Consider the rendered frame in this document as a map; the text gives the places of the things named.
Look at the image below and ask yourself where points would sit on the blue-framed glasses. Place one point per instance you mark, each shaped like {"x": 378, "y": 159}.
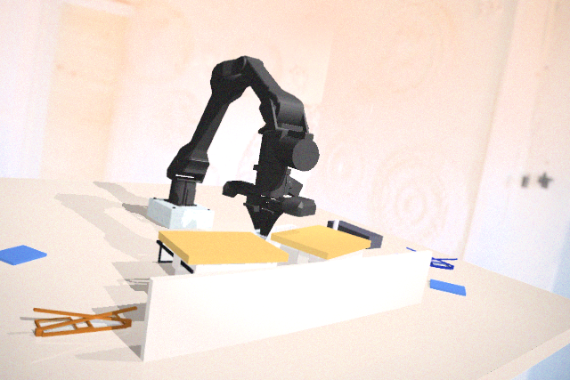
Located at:
{"x": 441, "y": 264}

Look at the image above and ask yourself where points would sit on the white rectangular panel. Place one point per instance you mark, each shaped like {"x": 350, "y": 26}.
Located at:
{"x": 204, "y": 311}

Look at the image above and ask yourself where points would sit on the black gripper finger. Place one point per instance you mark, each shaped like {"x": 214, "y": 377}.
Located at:
{"x": 255, "y": 214}
{"x": 268, "y": 219}

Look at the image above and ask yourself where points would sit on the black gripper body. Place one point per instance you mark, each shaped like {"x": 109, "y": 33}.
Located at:
{"x": 270, "y": 187}

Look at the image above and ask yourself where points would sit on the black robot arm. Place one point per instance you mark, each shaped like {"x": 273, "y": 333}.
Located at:
{"x": 285, "y": 136}

